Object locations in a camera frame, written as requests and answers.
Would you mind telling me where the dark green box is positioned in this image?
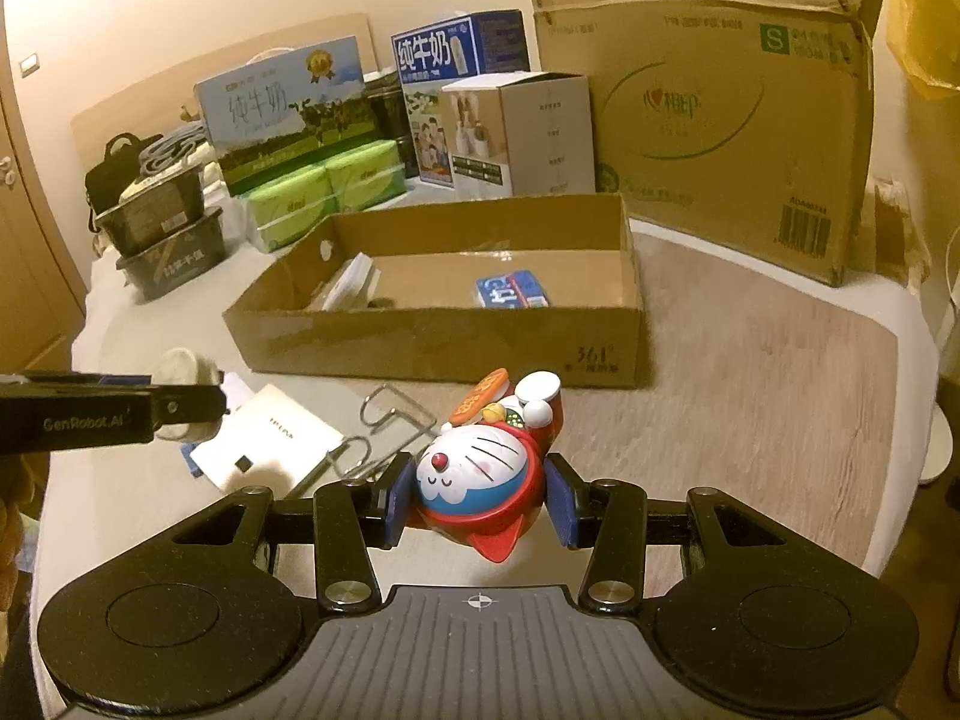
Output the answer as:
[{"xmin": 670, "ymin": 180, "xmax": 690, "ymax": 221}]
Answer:
[{"xmin": 365, "ymin": 67, "xmax": 412, "ymax": 158}]

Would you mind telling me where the wooden board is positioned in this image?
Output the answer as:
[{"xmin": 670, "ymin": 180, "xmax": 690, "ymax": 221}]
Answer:
[{"xmin": 71, "ymin": 13, "xmax": 376, "ymax": 166}]

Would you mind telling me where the black bag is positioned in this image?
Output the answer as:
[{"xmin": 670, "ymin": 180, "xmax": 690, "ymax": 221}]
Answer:
[{"xmin": 84, "ymin": 133, "xmax": 162, "ymax": 222}]

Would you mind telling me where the metal wire hook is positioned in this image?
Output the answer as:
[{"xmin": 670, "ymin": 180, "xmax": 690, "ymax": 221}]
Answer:
[{"xmin": 289, "ymin": 384, "xmax": 437, "ymax": 500}]

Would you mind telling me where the green landscape milk box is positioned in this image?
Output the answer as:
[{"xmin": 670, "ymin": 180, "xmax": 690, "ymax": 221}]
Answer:
[{"xmin": 193, "ymin": 36, "xmax": 376, "ymax": 197}]

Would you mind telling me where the wooden door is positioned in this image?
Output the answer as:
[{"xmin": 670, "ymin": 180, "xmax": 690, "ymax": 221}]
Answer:
[{"xmin": 0, "ymin": 82, "xmax": 83, "ymax": 372}]

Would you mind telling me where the grey coiled cable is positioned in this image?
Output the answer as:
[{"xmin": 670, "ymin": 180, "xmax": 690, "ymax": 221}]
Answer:
[{"xmin": 137, "ymin": 126, "xmax": 202, "ymax": 175}]

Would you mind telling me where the blue milk carton box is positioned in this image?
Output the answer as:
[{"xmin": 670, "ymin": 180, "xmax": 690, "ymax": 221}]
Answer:
[{"xmin": 390, "ymin": 10, "xmax": 532, "ymax": 188}]

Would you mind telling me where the blue white packet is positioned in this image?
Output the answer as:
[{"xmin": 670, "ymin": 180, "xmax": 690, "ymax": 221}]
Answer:
[{"xmin": 475, "ymin": 270, "xmax": 551, "ymax": 310}]

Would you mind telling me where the small beige round object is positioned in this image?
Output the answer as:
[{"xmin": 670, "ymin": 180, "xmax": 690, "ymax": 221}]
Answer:
[{"xmin": 161, "ymin": 347, "xmax": 226, "ymax": 443}]

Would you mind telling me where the white product box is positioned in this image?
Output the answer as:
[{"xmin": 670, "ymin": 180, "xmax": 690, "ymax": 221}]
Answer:
[{"xmin": 439, "ymin": 73, "xmax": 597, "ymax": 197}]

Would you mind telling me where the white round object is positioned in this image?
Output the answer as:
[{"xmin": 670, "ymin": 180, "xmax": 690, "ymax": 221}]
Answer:
[{"xmin": 916, "ymin": 401, "xmax": 955, "ymax": 485}]

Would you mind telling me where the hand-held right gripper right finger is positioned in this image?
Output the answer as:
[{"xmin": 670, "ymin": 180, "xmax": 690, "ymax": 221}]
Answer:
[{"xmin": 544, "ymin": 454, "xmax": 848, "ymax": 612}]

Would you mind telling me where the white packet in box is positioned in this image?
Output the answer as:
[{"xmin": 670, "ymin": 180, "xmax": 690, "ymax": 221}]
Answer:
[{"xmin": 311, "ymin": 253, "xmax": 380, "ymax": 312}]

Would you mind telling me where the blue cat figurine toy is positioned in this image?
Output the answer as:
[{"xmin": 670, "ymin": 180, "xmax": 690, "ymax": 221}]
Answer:
[{"xmin": 415, "ymin": 367, "xmax": 563, "ymax": 563}]

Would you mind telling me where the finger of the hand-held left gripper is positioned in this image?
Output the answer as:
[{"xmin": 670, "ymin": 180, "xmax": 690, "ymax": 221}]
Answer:
[{"xmin": 152, "ymin": 382, "xmax": 228, "ymax": 442}]

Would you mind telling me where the white device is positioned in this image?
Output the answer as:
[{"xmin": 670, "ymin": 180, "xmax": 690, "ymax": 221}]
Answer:
[{"xmin": 184, "ymin": 384, "xmax": 344, "ymax": 492}]

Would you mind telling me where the green tissue pack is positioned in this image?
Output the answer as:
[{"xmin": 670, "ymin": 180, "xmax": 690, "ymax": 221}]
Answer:
[
  {"xmin": 325, "ymin": 141, "xmax": 410, "ymax": 212},
  {"xmin": 246, "ymin": 163, "xmax": 336, "ymax": 254}
]

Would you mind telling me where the yellow plastic bag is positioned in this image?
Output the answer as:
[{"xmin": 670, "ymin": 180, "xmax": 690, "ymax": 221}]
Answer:
[{"xmin": 887, "ymin": 0, "xmax": 960, "ymax": 101}]

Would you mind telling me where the person's left hand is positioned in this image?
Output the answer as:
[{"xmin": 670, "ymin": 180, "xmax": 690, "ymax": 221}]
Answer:
[{"xmin": 0, "ymin": 465, "xmax": 35, "ymax": 578}]

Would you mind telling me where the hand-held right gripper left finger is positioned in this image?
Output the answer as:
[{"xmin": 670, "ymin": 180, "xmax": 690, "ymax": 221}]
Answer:
[{"xmin": 112, "ymin": 454, "xmax": 418, "ymax": 614}]

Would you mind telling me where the large cardboard box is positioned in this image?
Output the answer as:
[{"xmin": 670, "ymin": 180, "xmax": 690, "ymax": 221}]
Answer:
[{"xmin": 529, "ymin": 0, "xmax": 890, "ymax": 287}]

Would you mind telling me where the shallow cardboard box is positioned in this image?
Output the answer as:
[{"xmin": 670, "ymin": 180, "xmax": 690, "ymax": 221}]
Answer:
[{"xmin": 223, "ymin": 193, "xmax": 653, "ymax": 389}]

